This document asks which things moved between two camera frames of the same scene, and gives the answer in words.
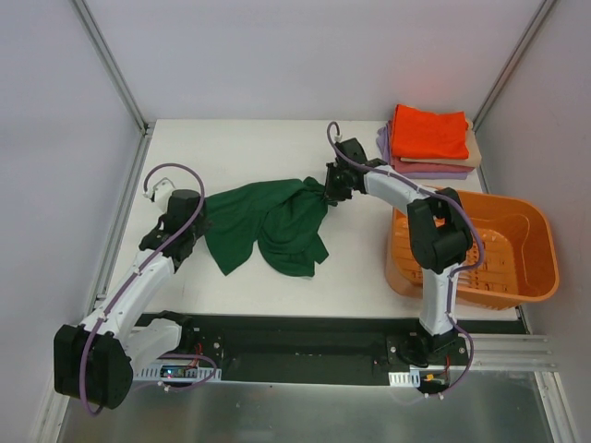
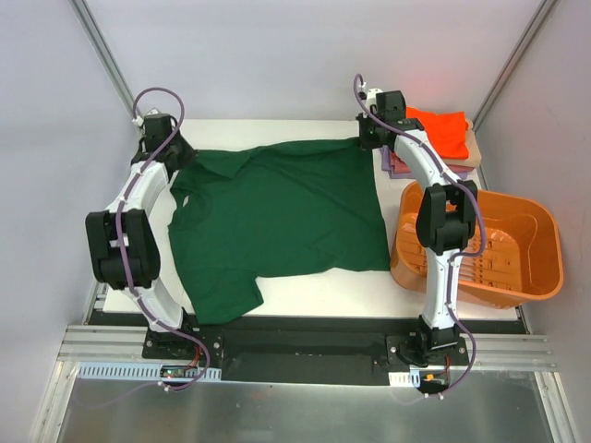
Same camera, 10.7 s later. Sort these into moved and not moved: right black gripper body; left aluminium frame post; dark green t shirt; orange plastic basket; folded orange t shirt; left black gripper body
Moved: right black gripper body; left black gripper body; dark green t shirt
Not moved: folded orange t shirt; orange plastic basket; left aluminium frame post
